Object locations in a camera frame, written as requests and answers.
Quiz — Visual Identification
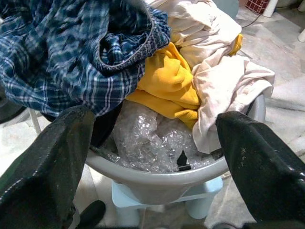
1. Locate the light blue plastic stool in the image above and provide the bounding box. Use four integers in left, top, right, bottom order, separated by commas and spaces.
111, 176, 225, 229

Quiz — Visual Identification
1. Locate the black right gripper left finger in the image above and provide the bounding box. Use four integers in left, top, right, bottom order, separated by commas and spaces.
0, 106, 96, 229

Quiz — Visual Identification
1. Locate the blue plaid garment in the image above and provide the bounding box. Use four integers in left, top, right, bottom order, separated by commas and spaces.
0, 0, 172, 120

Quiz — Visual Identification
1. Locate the clear bubble wrap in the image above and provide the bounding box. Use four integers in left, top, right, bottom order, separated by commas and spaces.
104, 100, 215, 174

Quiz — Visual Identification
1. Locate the yellow garment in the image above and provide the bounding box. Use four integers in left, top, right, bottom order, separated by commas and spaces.
125, 33, 244, 130

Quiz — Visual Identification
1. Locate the grey laundry basket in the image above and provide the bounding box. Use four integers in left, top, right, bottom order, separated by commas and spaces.
84, 93, 266, 206

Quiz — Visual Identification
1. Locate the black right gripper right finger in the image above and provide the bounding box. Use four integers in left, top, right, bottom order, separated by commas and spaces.
215, 111, 305, 222

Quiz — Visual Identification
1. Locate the red lattice basket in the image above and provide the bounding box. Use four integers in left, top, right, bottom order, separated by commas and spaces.
245, 0, 270, 15

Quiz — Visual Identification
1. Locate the cream white garment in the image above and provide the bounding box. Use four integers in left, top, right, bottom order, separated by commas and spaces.
145, 0, 276, 155

